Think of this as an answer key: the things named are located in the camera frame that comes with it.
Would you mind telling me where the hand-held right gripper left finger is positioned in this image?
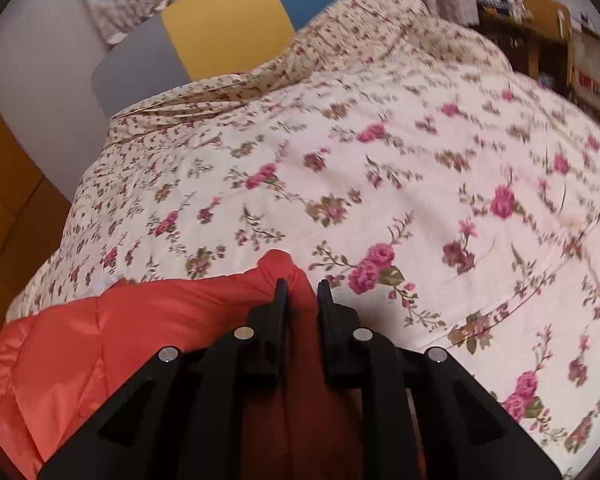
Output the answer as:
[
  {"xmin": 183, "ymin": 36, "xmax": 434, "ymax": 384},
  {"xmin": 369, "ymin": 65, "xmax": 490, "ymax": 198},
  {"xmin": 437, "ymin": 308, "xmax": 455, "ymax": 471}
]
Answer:
[{"xmin": 37, "ymin": 279, "xmax": 290, "ymax": 480}]

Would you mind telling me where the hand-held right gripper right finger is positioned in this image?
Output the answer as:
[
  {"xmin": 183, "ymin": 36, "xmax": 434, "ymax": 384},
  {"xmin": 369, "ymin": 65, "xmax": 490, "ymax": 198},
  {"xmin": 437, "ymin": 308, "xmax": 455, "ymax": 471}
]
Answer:
[{"xmin": 317, "ymin": 280, "xmax": 563, "ymax": 480}]

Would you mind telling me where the orange quilted jacket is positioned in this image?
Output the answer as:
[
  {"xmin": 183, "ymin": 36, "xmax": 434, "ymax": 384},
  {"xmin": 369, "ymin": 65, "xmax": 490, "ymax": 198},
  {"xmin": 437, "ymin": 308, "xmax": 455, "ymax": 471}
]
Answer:
[{"xmin": 0, "ymin": 250, "xmax": 426, "ymax": 480}]

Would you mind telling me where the floral quilt bed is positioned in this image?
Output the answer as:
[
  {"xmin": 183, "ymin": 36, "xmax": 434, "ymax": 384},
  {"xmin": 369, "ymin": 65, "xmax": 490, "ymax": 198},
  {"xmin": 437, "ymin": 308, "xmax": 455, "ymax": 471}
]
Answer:
[{"xmin": 5, "ymin": 0, "xmax": 600, "ymax": 480}]

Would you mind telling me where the wooden wardrobe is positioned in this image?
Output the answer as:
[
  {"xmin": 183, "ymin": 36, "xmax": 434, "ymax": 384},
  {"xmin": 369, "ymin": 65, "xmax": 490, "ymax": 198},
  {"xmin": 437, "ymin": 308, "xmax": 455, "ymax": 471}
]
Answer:
[{"xmin": 0, "ymin": 75, "xmax": 73, "ymax": 341}]

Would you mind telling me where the grey yellow blue headboard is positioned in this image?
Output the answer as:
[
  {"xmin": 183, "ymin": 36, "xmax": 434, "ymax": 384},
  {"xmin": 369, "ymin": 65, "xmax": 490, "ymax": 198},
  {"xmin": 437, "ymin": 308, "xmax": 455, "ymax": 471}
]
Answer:
[{"xmin": 91, "ymin": 0, "xmax": 376, "ymax": 121}]

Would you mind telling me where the wooden desk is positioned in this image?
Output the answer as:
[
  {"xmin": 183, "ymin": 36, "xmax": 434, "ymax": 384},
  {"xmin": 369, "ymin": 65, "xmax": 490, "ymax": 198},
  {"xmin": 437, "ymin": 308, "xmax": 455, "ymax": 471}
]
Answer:
[{"xmin": 472, "ymin": 5, "xmax": 546, "ymax": 78}]

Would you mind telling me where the short patterned curtain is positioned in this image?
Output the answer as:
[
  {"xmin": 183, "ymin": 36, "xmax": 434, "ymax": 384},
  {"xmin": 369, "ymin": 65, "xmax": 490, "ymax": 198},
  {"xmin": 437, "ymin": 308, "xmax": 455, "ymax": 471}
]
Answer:
[{"xmin": 72, "ymin": 0, "xmax": 176, "ymax": 45}]

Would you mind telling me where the wooden shelf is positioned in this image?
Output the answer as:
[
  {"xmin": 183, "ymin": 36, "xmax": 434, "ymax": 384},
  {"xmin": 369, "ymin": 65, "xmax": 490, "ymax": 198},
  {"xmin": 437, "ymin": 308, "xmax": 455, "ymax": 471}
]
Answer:
[{"xmin": 567, "ymin": 22, "xmax": 600, "ymax": 136}]

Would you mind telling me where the wooden chair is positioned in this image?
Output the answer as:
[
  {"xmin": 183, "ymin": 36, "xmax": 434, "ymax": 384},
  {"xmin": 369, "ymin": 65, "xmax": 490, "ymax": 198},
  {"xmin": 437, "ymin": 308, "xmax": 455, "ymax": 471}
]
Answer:
[{"xmin": 511, "ymin": 0, "xmax": 573, "ymax": 96}]

